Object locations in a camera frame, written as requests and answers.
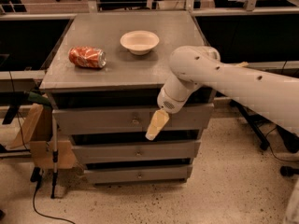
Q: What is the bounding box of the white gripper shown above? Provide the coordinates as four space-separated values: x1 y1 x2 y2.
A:
146 89 187 141

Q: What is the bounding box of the white paper bowl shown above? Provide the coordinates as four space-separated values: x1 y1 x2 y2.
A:
120 31 160 55

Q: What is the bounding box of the grey drawer cabinet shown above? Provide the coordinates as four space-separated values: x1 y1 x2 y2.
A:
40 11 216 172

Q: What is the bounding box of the grey top drawer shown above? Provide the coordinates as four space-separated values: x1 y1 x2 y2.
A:
53 104 214 135

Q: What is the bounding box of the green handled tool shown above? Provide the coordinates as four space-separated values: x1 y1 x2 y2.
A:
24 91 51 106

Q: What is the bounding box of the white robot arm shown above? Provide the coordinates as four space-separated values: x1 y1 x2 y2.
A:
146 46 299 140

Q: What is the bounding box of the metal tripod leg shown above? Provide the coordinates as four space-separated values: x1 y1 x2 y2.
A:
50 117 58 199

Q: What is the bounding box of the grey bottom drawer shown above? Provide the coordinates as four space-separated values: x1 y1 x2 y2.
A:
84 165 192 184

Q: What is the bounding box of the grey middle drawer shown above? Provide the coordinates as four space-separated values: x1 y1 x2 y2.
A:
72 140 201 164

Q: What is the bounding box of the crushed orange soda can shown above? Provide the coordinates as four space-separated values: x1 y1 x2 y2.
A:
68 46 107 69

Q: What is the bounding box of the brown cardboard box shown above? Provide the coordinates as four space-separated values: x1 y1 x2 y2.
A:
8 104 77 169

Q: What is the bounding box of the grey drawer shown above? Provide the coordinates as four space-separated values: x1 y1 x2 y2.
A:
72 140 201 164
84 165 192 184
53 104 214 135

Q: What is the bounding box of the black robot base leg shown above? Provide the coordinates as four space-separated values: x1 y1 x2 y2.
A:
230 101 270 150

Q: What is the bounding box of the small cream scrap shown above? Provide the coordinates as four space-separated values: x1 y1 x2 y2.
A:
235 62 249 67

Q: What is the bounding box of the black floor cable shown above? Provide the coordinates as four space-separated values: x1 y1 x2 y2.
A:
32 177 77 224

